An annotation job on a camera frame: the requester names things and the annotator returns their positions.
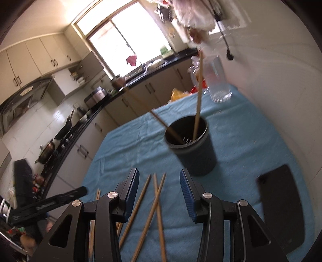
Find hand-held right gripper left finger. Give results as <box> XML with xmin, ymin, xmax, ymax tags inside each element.
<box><xmin>30</xmin><ymin>167</ymin><xmax>140</xmax><ymax>262</ymax></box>

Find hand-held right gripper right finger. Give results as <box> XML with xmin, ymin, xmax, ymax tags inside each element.
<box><xmin>179</xmin><ymin>168</ymin><xmax>290</xmax><ymax>262</ymax></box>

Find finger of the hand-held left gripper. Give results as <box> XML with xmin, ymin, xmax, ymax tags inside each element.
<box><xmin>9</xmin><ymin>186</ymin><xmax>88</xmax><ymax>226</ymax></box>

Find wooden chopstick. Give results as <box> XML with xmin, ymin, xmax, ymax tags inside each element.
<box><xmin>131</xmin><ymin>173</ymin><xmax>167</xmax><ymax>262</ymax></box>
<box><xmin>192</xmin><ymin>50</ymin><xmax>205</xmax><ymax>140</ymax></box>
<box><xmin>150</xmin><ymin>109</ymin><xmax>182</xmax><ymax>146</ymax></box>
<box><xmin>119</xmin><ymin>174</ymin><xmax>152</xmax><ymax>248</ymax></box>
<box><xmin>153</xmin><ymin>173</ymin><xmax>168</xmax><ymax>262</ymax></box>
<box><xmin>88</xmin><ymin>189</ymin><xmax>101</xmax><ymax>262</ymax></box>

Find dark grey chopstick holder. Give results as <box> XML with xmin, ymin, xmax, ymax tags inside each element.
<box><xmin>164</xmin><ymin>116</ymin><xmax>217</xmax><ymax>177</ymax></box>

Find spice bottles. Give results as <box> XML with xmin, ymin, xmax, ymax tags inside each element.
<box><xmin>33</xmin><ymin>174</ymin><xmax>47</xmax><ymax>194</ymax></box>

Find black rectangular block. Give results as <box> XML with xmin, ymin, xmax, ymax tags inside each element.
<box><xmin>14</xmin><ymin>159</ymin><xmax>36</xmax><ymax>209</ymax></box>

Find blue tablecloth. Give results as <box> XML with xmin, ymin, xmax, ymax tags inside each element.
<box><xmin>80</xmin><ymin>84</ymin><xmax>317</xmax><ymax>262</ymax></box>

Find black wok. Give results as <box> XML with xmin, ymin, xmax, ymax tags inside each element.
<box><xmin>54</xmin><ymin>109</ymin><xmax>75</xmax><ymax>140</ymax></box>

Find black flat board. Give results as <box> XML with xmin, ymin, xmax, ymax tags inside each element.
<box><xmin>256</xmin><ymin>164</ymin><xmax>306</xmax><ymax>255</ymax></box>

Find beige lower cabinets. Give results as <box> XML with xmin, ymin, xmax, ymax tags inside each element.
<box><xmin>54</xmin><ymin>54</ymin><xmax>202</xmax><ymax>202</ymax></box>

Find beige cabinets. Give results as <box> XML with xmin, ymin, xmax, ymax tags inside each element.
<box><xmin>0</xmin><ymin>31</ymin><xmax>82</xmax><ymax>87</ymax></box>
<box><xmin>54</xmin><ymin>54</ymin><xmax>202</xmax><ymax>202</ymax></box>

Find steel cooker pot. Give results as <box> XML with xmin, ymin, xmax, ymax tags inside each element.
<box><xmin>84</xmin><ymin>86</ymin><xmax>108</xmax><ymax>107</ymax></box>

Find yellow plastic bag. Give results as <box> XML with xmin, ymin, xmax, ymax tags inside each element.
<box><xmin>171</xmin><ymin>88</ymin><xmax>193</xmax><ymax>101</ymax></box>

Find range hood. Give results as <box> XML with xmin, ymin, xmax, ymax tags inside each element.
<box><xmin>0</xmin><ymin>77</ymin><xmax>53</xmax><ymax>135</ymax></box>

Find brown jar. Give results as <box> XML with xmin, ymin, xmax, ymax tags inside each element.
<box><xmin>111</xmin><ymin>76</ymin><xmax>126</xmax><ymax>88</ymax></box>

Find clear glass pitcher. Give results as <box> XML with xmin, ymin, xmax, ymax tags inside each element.
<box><xmin>191</xmin><ymin>56</ymin><xmax>233</xmax><ymax>103</ymax></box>

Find open shelf with dishes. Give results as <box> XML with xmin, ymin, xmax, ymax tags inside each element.
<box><xmin>69</xmin><ymin>64</ymin><xmax>86</xmax><ymax>86</ymax></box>

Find black kitchen countertop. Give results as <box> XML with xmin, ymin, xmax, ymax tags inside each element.
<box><xmin>33</xmin><ymin>48</ymin><xmax>199</xmax><ymax>194</ymax></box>

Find kitchen window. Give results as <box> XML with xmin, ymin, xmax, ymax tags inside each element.
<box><xmin>73</xmin><ymin>0</ymin><xmax>176</xmax><ymax>78</ymax></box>

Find beige upper cabinets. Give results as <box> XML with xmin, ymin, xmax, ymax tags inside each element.
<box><xmin>0</xmin><ymin>31</ymin><xmax>82</xmax><ymax>87</ymax></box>

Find clear plastic bag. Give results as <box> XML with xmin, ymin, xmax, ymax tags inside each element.
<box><xmin>173</xmin><ymin>0</ymin><xmax>217</xmax><ymax>43</ymax></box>

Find black cable with plug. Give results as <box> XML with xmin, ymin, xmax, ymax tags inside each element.
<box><xmin>214</xmin><ymin>10</ymin><xmax>234</xmax><ymax>61</ymax></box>

